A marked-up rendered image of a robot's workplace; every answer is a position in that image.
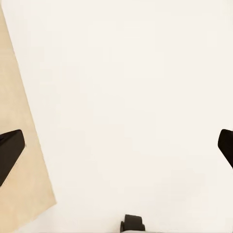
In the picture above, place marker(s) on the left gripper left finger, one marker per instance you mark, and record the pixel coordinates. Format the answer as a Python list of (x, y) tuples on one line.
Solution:
[(12, 144)]

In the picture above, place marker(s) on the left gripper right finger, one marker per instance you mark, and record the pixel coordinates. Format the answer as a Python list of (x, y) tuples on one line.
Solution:
[(225, 144)]

